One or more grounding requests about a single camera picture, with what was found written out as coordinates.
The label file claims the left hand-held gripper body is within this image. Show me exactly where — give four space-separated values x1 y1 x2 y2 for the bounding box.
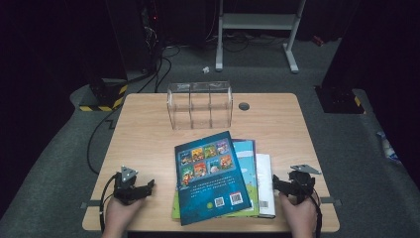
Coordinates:
113 165 148 206

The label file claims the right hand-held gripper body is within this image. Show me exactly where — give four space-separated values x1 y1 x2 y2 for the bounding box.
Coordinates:
281 164 322 204

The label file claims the white book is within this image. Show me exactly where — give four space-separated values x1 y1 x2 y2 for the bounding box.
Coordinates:
256 153 276 219

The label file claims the green and blue picture book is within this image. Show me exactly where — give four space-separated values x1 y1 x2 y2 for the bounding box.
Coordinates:
171 139 261 220

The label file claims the purple magazine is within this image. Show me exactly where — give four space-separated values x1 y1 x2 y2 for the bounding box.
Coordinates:
231 138 258 157

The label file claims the dark blue picture book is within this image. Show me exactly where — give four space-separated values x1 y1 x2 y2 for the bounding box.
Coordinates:
173 131 252 227

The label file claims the clear acrylic book rack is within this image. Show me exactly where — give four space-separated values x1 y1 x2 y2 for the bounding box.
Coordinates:
166 80 234 131

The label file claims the person's left hand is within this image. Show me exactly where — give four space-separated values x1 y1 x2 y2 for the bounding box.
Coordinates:
102 196 147 238

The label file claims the person's right hand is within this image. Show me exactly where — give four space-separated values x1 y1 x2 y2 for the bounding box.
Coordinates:
279 194 319 238

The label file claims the grey tape strip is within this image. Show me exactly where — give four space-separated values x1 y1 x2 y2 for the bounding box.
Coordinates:
80 199 103 210
320 196 343 207

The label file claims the blue and white packet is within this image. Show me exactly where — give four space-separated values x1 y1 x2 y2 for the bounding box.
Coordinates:
375 131 402 164

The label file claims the black computer tower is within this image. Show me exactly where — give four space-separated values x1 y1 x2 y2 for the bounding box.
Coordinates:
105 0 166 72

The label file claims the grey metal stand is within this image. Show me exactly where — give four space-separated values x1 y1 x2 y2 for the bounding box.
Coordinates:
215 0 306 74

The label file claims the left hand-held gripper cable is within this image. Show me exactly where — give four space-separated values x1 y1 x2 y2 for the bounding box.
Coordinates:
98 174 118 232

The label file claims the hand-held gripper cable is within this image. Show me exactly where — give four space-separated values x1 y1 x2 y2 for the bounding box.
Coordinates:
308 191 323 238
98 174 118 232

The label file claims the right hand-held gripper cable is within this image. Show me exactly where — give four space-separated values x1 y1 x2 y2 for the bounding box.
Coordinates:
308 191 323 238

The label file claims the black floor cable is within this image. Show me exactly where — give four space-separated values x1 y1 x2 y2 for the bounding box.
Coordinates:
86 46 182 176

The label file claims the black post with striped base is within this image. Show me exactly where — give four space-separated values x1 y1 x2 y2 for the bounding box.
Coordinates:
78 77 129 113
315 86 367 115

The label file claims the tangle of black cables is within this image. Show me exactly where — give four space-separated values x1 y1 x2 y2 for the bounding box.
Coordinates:
206 31 288 54

